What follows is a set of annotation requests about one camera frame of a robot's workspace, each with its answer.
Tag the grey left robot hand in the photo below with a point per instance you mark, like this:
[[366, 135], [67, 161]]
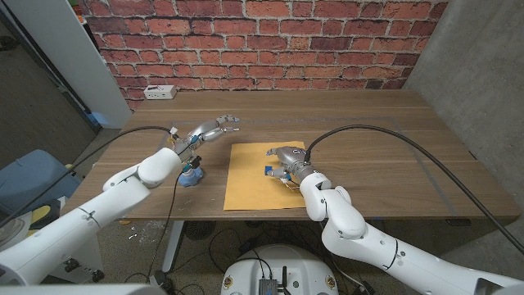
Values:
[[200, 133]]

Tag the printed brick backdrop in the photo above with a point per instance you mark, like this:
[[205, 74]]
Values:
[[262, 41]]

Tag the grey sneaker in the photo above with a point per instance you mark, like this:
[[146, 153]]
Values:
[[10, 233]]

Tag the small blue white object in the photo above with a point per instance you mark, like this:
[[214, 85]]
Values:
[[190, 179]]

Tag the yellow black footwear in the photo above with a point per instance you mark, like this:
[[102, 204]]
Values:
[[41, 213]]

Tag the white power strip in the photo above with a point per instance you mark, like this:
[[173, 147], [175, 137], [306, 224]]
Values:
[[159, 93]]

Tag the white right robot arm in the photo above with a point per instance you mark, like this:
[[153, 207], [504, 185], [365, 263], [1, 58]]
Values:
[[348, 229]]

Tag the white panel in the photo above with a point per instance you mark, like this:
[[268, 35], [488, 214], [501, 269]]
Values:
[[61, 49]]

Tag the small blue block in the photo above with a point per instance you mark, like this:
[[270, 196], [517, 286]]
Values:
[[269, 170]]

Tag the yellow felt sheet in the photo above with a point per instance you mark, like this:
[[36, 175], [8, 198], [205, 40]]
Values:
[[249, 180]]

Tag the white robot torso edge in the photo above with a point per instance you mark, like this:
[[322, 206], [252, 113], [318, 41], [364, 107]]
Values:
[[82, 290]]

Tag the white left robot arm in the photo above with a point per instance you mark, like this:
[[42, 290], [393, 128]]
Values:
[[61, 233]]

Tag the grey electronics box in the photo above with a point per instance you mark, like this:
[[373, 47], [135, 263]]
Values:
[[268, 287]]

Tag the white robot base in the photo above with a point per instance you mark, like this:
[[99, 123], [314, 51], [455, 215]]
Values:
[[303, 266]]

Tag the white table leg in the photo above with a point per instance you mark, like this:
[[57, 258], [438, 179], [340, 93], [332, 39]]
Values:
[[172, 246]]

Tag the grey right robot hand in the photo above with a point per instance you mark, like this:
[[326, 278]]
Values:
[[292, 157]]

